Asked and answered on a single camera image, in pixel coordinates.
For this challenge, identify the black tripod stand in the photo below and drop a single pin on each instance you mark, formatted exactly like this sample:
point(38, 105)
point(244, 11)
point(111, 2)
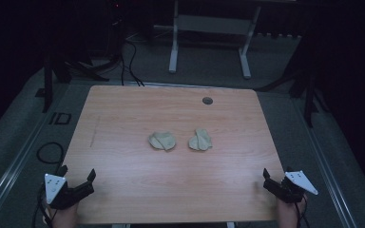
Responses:
point(307, 82)
point(58, 71)

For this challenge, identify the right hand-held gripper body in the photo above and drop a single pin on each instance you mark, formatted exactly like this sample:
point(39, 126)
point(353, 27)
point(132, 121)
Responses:
point(293, 190)

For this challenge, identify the pale green sock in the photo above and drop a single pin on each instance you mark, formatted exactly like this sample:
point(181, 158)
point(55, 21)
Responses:
point(163, 141)
point(200, 140)

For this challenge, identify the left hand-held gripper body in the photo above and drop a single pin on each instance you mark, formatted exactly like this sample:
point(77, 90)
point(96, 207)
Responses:
point(55, 186)

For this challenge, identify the person's left hand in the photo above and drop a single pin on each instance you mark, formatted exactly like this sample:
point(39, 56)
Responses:
point(64, 218)

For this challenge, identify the round grey table grommet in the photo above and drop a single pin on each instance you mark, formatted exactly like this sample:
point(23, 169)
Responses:
point(207, 100)

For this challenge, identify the person's right hand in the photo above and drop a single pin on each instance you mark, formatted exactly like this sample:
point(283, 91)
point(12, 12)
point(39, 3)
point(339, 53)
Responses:
point(288, 215)

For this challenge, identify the white metal desk frame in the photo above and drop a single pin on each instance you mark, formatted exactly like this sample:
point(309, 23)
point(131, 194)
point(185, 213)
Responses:
point(214, 24)

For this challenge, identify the metal floor rail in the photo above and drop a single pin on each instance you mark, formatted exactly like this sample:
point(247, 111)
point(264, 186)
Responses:
point(12, 171)
point(328, 177)

